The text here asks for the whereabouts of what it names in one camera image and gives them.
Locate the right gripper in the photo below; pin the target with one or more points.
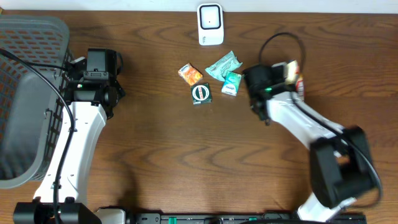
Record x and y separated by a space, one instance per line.
291 86

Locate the teal Kleenex tissue pack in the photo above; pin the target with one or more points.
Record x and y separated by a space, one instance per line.
231 83

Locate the yellow white snack bag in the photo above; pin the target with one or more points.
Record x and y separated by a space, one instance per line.
293 76

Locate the light green wrapper pack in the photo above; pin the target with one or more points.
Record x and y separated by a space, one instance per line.
227 63

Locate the green round-logo box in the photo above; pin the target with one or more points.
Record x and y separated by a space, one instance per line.
201 94

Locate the orange tissue pack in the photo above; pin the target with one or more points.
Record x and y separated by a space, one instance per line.
190 74

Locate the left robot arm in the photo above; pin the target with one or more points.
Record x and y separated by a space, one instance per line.
89 99

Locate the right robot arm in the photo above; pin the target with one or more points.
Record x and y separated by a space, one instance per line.
341 168

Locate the grey plastic mesh basket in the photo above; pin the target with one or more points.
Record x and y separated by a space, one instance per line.
31 112

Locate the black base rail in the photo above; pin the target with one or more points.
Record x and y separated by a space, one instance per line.
156 218

